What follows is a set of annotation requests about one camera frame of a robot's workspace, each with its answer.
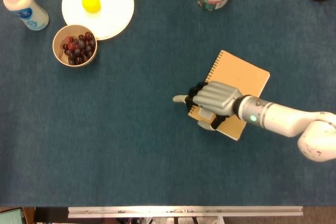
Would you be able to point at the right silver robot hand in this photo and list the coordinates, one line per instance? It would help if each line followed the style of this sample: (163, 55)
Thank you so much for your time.
(218, 98)

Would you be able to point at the yellow spiral notebook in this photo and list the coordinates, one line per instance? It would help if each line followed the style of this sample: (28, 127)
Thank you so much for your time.
(241, 74)

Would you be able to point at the blue felt table mat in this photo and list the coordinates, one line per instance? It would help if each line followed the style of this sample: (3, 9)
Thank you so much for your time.
(131, 142)

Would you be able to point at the white round plate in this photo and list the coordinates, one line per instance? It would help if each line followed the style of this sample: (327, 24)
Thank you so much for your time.
(113, 11)

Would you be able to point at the dark red grapes bunch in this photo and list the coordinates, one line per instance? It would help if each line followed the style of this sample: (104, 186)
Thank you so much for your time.
(78, 49)

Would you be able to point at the yellow round fruit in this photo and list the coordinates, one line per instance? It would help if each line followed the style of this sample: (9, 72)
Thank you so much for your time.
(91, 3)

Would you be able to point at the beige bowl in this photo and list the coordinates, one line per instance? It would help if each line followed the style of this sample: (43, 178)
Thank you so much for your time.
(56, 48)

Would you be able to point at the white plastic drink bottle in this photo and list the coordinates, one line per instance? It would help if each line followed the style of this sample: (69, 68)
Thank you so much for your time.
(29, 14)

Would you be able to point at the aluminium rail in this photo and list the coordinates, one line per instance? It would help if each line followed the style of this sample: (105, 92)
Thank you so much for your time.
(183, 212)

